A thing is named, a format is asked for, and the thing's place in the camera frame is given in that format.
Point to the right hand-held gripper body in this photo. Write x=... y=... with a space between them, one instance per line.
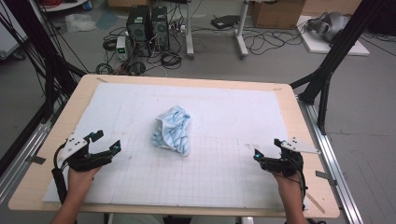
x=289 y=165

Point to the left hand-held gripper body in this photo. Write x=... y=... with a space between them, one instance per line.
x=79 y=160

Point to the black tape strip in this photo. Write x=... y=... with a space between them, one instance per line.
x=37 y=160
x=325 y=176

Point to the brown cardboard box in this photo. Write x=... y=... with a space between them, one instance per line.
x=277 y=14

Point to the clear plastic bag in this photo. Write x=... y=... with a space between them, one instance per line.
x=79 y=22

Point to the large black computer tower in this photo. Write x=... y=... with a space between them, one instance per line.
x=138 y=31

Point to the black metal frame stand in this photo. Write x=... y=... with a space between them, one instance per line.
x=46 y=62
x=339 y=46

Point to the aluminium rail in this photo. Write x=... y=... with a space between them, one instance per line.
x=21 y=158
x=330 y=161

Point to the blue striped towel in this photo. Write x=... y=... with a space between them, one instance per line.
x=172 y=132

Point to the person's left hand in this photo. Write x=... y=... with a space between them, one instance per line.
x=79 y=180

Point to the white desk leg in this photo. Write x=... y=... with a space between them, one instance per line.
x=241 y=34
x=189 y=31

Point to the white foam mat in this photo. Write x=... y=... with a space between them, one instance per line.
x=218 y=124

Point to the slim black computer tower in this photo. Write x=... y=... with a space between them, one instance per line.
x=160 y=29

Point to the black flat device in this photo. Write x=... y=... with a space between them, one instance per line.
x=224 y=21

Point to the grey headset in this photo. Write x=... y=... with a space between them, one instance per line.
x=330 y=25

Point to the person's right hand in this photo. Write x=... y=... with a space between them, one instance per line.
x=288 y=184

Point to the white power supply box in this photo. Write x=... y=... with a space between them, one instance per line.
x=121 y=48

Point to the white floor board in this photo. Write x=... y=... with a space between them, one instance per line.
x=314 y=45

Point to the pale tape strip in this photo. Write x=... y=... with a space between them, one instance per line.
x=315 y=202

